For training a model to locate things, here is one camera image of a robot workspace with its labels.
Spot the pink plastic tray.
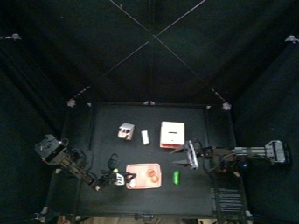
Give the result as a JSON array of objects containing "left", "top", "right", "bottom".
[{"left": 126, "top": 163, "right": 165, "bottom": 190}]

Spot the green toy pepper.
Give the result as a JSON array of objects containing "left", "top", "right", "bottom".
[{"left": 173, "top": 170, "right": 182, "bottom": 186}]

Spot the wooden box with red drawer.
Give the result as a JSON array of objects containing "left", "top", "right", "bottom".
[{"left": 159, "top": 121, "right": 187, "bottom": 149}]

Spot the small white toy block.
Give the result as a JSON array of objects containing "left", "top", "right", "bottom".
[{"left": 141, "top": 129, "right": 151, "bottom": 146}]

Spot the white toy knife block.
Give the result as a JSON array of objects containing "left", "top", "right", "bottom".
[{"left": 117, "top": 122, "right": 137, "bottom": 141}]

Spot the white text label sticker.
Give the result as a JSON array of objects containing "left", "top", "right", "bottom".
[{"left": 216, "top": 186, "right": 248, "bottom": 215}]

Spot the black cable loop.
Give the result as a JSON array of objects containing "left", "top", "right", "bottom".
[{"left": 107, "top": 152, "right": 122, "bottom": 170}]

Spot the black table-level camera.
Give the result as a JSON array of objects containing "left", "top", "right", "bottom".
[{"left": 134, "top": 213, "right": 155, "bottom": 221}]

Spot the thin diagonal brace wire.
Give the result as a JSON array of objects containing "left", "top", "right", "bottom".
[
  {"left": 70, "top": 0, "right": 207, "bottom": 103},
  {"left": 109, "top": 0, "right": 230, "bottom": 106}
]

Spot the grey vertical frame pole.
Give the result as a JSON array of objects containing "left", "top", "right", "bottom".
[{"left": 146, "top": 0, "right": 155, "bottom": 103}]

